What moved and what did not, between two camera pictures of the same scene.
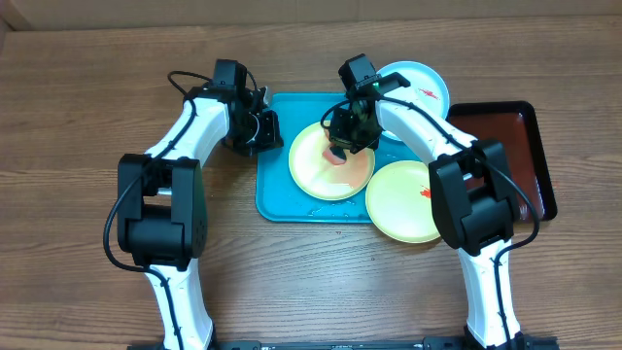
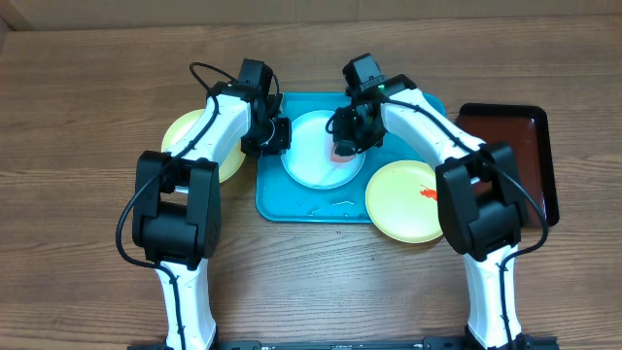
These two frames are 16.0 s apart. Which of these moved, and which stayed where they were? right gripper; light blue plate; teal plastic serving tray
Moved: light blue plate
Stayed: right gripper; teal plastic serving tray
